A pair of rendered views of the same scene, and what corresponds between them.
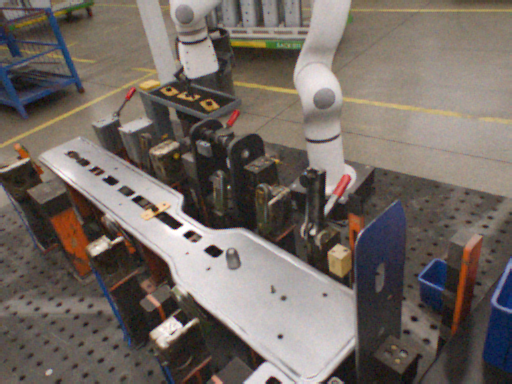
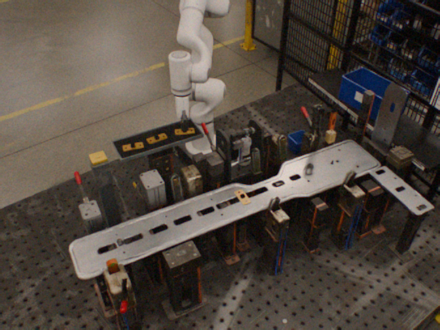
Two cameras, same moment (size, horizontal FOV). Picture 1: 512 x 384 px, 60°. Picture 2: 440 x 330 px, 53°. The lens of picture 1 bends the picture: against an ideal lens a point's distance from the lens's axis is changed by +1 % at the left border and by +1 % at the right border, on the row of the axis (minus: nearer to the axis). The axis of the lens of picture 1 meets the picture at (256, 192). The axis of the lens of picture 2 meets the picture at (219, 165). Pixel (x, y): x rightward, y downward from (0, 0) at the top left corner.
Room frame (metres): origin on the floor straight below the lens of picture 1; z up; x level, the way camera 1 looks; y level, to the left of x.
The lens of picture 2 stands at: (0.88, 1.57, 2.32)
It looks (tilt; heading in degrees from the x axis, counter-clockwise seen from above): 42 degrees down; 280
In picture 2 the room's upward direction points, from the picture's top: straight up
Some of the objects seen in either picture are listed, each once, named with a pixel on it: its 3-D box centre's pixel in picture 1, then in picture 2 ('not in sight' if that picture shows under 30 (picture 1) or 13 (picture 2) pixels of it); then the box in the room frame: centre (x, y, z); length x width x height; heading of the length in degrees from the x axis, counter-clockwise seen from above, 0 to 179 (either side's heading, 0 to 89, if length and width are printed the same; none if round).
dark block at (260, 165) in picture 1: (270, 226); (260, 165); (0.96, -0.02, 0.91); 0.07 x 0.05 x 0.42; 127
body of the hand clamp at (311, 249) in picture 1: (326, 285); (306, 162); (0.73, -0.13, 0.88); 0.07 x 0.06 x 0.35; 127
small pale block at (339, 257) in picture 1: (343, 310); (325, 161); (0.65, -0.14, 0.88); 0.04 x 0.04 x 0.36; 37
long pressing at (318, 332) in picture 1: (150, 210); (239, 200); (1.02, 0.30, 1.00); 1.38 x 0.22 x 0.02; 37
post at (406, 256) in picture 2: not in sight; (409, 231); (0.28, 0.21, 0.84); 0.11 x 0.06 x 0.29; 127
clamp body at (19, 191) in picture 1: (35, 205); (125, 306); (1.36, 0.79, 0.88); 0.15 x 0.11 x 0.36; 127
